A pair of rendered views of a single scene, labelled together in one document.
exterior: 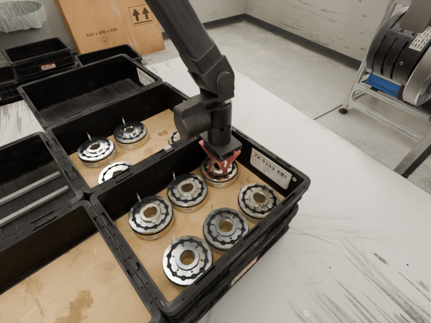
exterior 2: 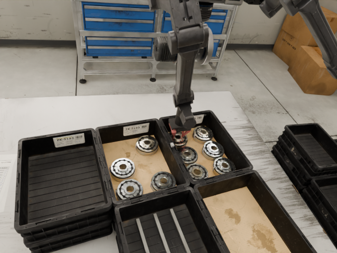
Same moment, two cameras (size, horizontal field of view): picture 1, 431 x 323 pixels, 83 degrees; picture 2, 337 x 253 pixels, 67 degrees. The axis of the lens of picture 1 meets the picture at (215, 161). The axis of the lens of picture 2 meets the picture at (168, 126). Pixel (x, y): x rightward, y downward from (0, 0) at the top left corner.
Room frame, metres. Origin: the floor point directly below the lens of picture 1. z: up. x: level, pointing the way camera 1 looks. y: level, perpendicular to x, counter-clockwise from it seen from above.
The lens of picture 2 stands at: (0.28, 0.86, 1.73)
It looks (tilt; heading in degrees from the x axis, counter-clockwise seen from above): 42 degrees down; 284
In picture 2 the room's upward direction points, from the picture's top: 10 degrees clockwise
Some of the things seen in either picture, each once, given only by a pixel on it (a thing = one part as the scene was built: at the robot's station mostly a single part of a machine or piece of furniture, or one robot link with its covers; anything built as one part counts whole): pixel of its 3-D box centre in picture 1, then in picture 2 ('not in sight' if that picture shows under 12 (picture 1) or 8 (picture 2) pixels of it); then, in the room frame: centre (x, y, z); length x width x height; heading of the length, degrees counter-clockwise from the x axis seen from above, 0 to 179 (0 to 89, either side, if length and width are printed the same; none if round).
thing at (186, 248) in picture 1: (187, 257); (224, 165); (0.19, 0.06, 0.86); 0.05 x 0.05 x 0.01
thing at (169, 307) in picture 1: (204, 191); (202, 143); (0.32, 0.03, 0.92); 0.40 x 0.30 x 0.02; 132
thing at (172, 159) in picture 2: (140, 140); (138, 163); (0.54, 0.23, 0.87); 0.40 x 0.30 x 0.11; 132
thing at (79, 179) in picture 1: (136, 127); (139, 155); (0.54, 0.23, 0.92); 0.40 x 0.30 x 0.02; 132
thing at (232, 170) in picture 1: (219, 166); (177, 137); (0.45, -0.01, 0.86); 0.10 x 0.10 x 0.01
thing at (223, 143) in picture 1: (219, 132); (181, 119); (0.45, -0.01, 0.98); 0.10 x 0.07 x 0.07; 35
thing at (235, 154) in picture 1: (222, 156); (181, 130); (0.44, -0.02, 0.91); 0.07 x 0.07 x 0.09; 35
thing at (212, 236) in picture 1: (226, 227); (213, 148); (0.27, -0.02, 0.86); 0.10 x 0.10 x 0.01
